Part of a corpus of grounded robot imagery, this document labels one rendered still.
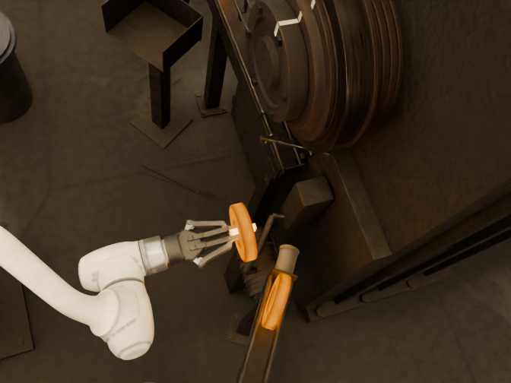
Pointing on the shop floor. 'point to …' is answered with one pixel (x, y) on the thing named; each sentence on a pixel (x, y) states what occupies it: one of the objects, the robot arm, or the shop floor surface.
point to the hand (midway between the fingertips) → (242, 230)
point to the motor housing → (255, 282)
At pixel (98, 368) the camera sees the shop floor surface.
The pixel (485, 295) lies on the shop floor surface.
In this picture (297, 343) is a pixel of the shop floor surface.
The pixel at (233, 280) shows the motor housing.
